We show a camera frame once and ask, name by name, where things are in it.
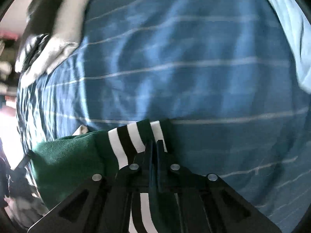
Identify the green varsity jacket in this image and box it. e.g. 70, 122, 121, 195
32, 120, 172, 232

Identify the blue striped bed sheet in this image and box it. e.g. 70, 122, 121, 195
17, 0, 310, 232

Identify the light blue quilt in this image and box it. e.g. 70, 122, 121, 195
268, 0, 310, 93

